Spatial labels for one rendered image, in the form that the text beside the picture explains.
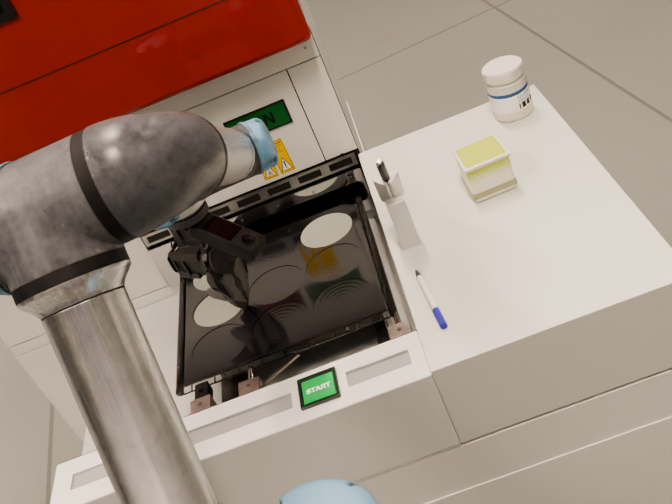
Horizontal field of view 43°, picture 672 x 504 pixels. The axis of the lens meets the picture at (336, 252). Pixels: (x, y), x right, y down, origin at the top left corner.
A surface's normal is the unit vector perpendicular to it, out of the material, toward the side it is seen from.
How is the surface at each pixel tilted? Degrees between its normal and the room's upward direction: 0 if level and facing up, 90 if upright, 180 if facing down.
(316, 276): 0
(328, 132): 90
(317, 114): 90
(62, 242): 60
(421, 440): 90
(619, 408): 90
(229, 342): 0
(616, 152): 0
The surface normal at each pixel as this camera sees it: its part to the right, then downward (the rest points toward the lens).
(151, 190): 0.53, 0.31
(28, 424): -0.35, -0.76
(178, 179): 0.74, 0.19
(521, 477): 0.13, 0.55
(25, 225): -0.08, 0.05
